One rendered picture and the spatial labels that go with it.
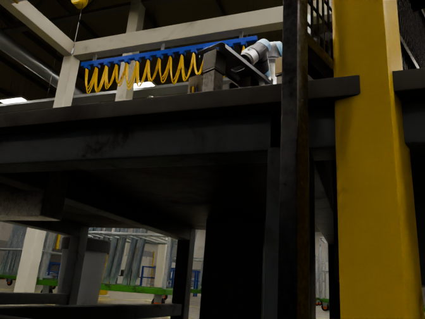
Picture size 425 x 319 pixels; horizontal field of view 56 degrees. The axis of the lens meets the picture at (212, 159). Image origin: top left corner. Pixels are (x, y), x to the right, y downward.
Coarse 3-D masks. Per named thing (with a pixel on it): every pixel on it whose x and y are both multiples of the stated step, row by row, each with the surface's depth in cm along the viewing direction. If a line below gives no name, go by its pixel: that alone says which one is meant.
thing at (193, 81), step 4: (196, 76) 143; (200, 76) 142; (188, 80) 145; (192, 80) 143; (196, 80) 142; (200, 80) 142; (188, 84) 144; (192, 84) 142; (196, 84) 140; (200, 84) 141; (188, 88) 143; (192, 88) 141; (196, 88) 140; (200, 88) 141; (188, 92) 143; (192, 92) 140
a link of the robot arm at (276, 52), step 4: (272, 44) 232; (276, 44) 231; (280, 44) 231; (272, 48) 231; (276, 48) 231; (280, 48) 230; (272, 52) 231; (276, 52) 231; (280, 52) 230; (268, 56) 231; (272, 56) 230; (276, 56) 230; (280, 56) 232; (268, 60) 231; (272, 60) 230; (272, 64) 230; (272, 68) 230; (272, 72) 229; (272, 76) 228
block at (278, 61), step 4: (276, 60) 131; (280, 60) 130; (276, 64) 131; (280, 64) 130; (276, 68) 130; (280, 68) 129; (276, 72) 130; (280, 72) 129; (276, 76) 130; (280, 76) 129; (276, 80) 129; (280, 80) 128
